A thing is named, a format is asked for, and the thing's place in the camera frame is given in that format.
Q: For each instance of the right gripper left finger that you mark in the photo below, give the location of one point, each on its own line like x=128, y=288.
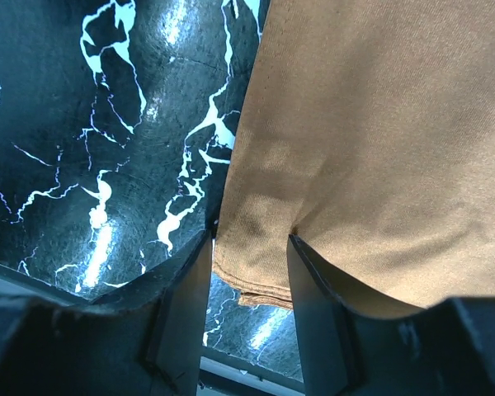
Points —
x=172, y=298

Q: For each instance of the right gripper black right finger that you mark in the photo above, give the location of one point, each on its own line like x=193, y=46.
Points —
x=352, y=339

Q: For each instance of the orange cloth napkin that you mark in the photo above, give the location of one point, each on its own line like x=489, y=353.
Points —
x=368, y=129

